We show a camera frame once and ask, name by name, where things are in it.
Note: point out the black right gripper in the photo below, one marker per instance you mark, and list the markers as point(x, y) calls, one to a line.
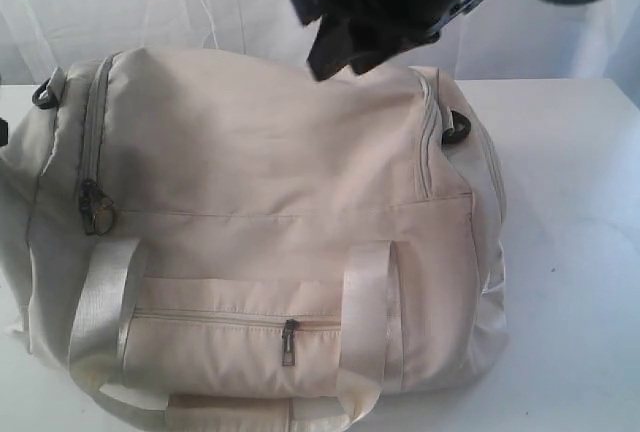
point(364, 34)

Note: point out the cream fabric duffel bag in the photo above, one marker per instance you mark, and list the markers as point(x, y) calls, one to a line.
point(205, 241)

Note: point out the white backdrop curtain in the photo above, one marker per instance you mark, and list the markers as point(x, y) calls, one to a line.
point(501, 39)

